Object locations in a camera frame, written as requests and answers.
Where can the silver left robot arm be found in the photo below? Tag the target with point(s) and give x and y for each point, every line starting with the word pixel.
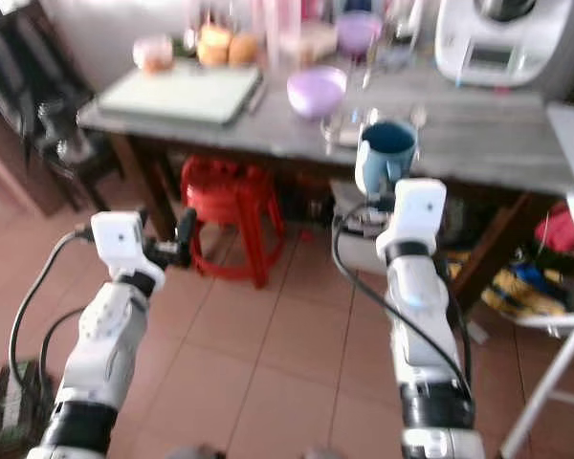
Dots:
pixel 107 349

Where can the white kitchen food processor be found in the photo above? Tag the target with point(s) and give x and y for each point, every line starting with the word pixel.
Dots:
pixel 502 48

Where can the red plastic stool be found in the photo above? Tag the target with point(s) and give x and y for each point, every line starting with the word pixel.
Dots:
pixel 230 206

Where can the green printed carton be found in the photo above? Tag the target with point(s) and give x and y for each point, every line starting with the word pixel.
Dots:
pixel 5 411

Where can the purple plastic bowl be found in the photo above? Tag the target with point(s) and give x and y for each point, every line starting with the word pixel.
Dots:
pixel 316 92

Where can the clear glass dish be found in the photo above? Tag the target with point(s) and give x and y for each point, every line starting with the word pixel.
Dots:
pixel 342 126

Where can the pale green cutting board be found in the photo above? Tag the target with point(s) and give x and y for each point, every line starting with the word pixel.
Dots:
pixel 182 94

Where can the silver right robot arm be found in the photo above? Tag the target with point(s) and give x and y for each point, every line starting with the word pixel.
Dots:
pixel 426 325

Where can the yellow and blue bag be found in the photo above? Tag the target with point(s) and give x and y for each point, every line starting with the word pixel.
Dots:
pixel 521 290

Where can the orange bread rolls bag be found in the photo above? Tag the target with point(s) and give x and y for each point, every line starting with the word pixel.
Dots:
pixel 226 46

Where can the black chair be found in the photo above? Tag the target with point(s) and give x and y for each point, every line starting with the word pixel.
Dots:
pixel 29 105

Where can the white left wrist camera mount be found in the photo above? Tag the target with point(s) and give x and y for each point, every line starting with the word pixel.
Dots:
pixel 120 239

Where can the white appliance box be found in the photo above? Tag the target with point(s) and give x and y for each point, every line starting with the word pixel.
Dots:
pixel 349 234

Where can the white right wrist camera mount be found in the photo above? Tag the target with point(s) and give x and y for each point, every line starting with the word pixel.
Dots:
pixel 413 215

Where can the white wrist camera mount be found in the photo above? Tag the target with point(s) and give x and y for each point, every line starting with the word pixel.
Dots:
pixel 413 215
pixel 120 239

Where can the red cloth bundle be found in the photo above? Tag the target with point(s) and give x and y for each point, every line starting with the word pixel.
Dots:
pixel 561 229

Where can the pink plastic bottle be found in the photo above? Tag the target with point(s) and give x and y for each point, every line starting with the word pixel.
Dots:
pixel 279 29

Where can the small purple cup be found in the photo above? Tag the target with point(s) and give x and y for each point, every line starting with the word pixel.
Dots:
pixel 359 32

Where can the grey wooden table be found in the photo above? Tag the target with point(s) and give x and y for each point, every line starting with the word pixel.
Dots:
pixel 469 134

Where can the white folding table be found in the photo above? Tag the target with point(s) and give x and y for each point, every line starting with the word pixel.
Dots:
pixel 555 363

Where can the blue ceramic mug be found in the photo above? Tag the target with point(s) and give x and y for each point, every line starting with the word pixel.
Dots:
pixel 385 156

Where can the pink lidded jar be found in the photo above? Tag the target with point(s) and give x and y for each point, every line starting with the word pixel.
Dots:
pixel 153 54

